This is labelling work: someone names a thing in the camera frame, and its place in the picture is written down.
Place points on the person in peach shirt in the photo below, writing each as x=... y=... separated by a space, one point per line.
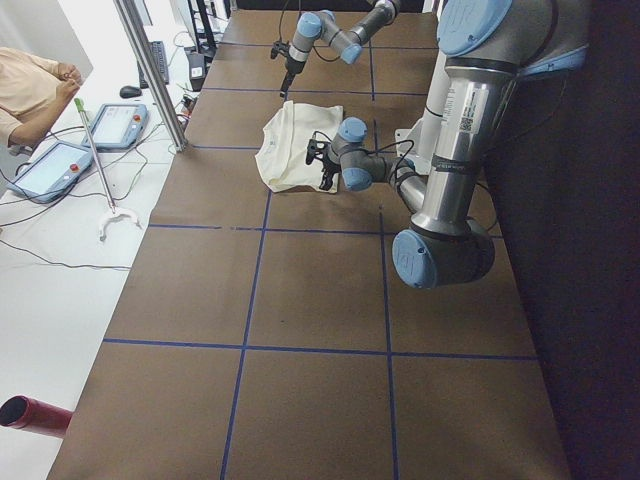
x=34 y=93

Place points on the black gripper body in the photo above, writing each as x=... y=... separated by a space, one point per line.
x=331 y=163
x=291 y=65

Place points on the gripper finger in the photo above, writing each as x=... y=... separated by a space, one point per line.
x=329 y=182
x=286 y=84

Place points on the near blue teach pendant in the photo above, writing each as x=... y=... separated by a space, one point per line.
x=53 y=173

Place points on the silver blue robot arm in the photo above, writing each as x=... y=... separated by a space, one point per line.
x=485 y=49
x=321 y=26

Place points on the blue teach pendant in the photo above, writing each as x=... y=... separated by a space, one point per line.
x=53 y=173
x=117 y=126

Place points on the far blue teach pendant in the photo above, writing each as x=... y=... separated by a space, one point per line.
x=117 y=126

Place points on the red cylinder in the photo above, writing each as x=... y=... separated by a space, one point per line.
x=35 y=416

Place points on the cream long-sleeve cat shirt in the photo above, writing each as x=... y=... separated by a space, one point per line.
x=281 y=160

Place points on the black computer mouse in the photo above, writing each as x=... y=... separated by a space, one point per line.
x=128 y=91

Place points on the aluminium frame post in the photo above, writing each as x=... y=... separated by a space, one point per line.
x=134 y=29

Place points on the reacher grabber tool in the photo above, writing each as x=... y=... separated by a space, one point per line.
x=114 y=212

